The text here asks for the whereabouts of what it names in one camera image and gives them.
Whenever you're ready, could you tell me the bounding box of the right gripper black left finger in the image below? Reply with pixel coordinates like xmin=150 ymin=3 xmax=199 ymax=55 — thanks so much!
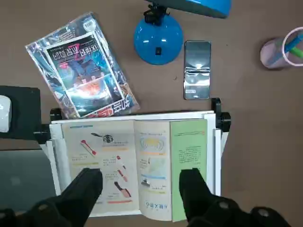
xmin=0 ymin=168 xmax=104 ymax=227

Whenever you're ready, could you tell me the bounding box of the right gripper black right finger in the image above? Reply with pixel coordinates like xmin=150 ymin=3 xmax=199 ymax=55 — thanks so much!
xmin=178 ymin=167 xmax=292 ymax=227

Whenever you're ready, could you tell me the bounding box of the green-covered illustrated book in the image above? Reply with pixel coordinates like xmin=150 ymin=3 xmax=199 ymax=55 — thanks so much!
xmin=61 ymin=119 xmax=209 ymax=223

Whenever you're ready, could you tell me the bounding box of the blue desk lamp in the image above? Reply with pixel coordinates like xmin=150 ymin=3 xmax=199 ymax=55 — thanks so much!
xmin=133 ymin=0 xmax=232 ymax=66

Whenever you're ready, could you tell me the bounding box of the white folding book stand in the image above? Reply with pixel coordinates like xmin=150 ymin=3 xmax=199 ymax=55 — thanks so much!
xmin=33 ymin=97 xmax=232 ymax=217

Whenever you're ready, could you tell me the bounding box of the grey closed laptop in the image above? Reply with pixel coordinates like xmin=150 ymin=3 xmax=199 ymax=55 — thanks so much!
xmin=0 ymin=147 xmax=59 ymax=211

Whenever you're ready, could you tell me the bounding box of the black mouse pad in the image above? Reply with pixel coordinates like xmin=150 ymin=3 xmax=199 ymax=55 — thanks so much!
xmin=0 ymin=86 xmax=42 ymax=140

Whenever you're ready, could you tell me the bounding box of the white computer mouse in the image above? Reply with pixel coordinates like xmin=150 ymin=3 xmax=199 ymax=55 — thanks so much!
xmin=0 ymin=95 xmax=13 ymax=133

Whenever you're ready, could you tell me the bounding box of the comic magazine in plastic sleeve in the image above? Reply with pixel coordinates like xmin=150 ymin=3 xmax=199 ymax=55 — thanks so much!
xmin=25 ymin=11 xmax=141 ymax=119

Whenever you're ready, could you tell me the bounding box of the black folding phone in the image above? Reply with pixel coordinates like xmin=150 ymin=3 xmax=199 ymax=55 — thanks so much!
xmin=183 ymin=40 xmax=212 ymax=101

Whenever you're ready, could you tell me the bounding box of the pink mesh pen cup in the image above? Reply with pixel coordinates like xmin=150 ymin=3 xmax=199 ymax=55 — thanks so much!
xmin=259 ymin=26 xmax=303 ymax=71

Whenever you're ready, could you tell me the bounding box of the green marker pen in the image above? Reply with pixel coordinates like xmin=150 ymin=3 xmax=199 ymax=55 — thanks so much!
xmin=290 ymin=46 xmax=303 ymax=59

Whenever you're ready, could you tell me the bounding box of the blue marker pen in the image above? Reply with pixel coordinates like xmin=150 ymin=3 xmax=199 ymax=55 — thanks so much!
xmin=283 ymin=35 xmax=303 ymax=52

